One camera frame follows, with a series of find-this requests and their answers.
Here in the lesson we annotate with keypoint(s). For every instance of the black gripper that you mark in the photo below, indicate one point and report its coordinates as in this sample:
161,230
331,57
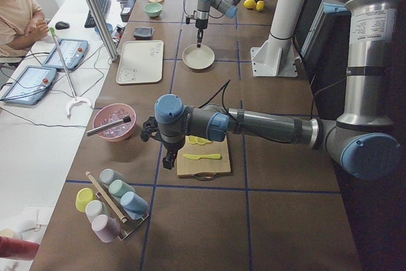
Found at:
172,146
200,25

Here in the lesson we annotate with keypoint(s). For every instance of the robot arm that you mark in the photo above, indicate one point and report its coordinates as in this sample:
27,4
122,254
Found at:
201,14
272,105

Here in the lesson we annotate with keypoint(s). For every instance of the white bear tray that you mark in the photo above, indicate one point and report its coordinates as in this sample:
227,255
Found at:
141,62

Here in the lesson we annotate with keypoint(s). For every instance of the lemon slice top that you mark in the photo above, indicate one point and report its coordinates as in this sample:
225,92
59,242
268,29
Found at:
193,139

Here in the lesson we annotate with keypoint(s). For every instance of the lemon slice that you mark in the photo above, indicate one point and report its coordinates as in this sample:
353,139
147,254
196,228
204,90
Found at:
202,141
193,139

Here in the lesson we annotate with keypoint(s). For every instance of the wooden cutting board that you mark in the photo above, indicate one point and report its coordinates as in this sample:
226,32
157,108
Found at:
203,169

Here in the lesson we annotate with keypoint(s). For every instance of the lemon slice middle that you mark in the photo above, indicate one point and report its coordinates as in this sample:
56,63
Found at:
202,141

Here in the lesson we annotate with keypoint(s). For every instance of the beige plate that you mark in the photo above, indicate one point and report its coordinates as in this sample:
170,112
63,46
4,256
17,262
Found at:
198,58

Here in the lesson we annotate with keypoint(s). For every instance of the yellow plastic knife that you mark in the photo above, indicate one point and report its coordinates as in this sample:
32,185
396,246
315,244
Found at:
202,156

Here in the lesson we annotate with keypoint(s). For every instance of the green bowl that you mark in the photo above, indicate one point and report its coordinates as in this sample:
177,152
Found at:
153,9

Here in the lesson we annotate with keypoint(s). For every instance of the whole yellow lemon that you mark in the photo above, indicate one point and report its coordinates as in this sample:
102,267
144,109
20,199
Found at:
250,4

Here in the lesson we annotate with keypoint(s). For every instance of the steel muddler black tip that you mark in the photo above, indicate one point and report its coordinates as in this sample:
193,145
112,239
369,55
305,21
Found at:
108,126

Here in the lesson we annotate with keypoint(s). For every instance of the folded grey purple cloth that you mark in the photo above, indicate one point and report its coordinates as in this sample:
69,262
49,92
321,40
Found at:
144,33

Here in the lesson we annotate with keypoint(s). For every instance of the pink bowl with ice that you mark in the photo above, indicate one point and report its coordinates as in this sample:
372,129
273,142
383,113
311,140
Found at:
113,113

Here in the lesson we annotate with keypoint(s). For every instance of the green cup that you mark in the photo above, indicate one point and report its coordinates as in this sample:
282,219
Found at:
118,188

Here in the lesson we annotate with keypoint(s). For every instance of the blue cup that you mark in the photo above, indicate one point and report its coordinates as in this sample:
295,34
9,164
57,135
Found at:
134,205

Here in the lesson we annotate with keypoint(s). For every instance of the grey cup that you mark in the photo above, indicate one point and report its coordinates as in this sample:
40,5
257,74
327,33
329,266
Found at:
107,176

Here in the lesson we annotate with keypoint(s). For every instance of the black box with label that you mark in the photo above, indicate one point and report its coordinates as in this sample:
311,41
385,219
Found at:
126,9

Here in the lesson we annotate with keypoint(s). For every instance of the white support column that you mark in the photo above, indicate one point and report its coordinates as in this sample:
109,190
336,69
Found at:
275,58

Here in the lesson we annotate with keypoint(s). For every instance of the white cup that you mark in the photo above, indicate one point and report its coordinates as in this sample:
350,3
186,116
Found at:
96,208

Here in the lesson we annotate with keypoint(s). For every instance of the yellow cup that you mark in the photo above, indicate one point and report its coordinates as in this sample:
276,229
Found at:
83,198

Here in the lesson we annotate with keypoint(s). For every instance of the pink cup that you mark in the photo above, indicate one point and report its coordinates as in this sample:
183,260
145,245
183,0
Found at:
106,228

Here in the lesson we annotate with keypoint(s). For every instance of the long reacher stick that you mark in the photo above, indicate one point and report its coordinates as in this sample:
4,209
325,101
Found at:
76,100

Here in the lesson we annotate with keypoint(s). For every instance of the far teach pendant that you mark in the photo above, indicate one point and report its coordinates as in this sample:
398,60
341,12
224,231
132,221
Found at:
73,51

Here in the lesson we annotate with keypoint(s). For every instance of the teach pendant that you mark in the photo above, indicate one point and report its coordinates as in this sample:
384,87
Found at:
30,86
73,51

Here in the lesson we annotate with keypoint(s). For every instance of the black computer mouse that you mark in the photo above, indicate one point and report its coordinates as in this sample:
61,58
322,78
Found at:
61,25

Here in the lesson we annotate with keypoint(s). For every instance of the near teach pendant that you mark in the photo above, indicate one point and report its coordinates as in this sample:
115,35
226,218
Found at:
30,86

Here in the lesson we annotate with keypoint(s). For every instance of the person in beige shirt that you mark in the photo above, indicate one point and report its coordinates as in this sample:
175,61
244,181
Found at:
22,25

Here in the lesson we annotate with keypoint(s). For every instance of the red bottle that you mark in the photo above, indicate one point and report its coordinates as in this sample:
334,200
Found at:
18,249

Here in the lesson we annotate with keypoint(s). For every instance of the wire cup rack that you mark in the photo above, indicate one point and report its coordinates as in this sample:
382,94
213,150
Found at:
127,224

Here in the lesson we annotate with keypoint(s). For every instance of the aluminium frame post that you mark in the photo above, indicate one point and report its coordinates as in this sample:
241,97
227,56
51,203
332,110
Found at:
103,30

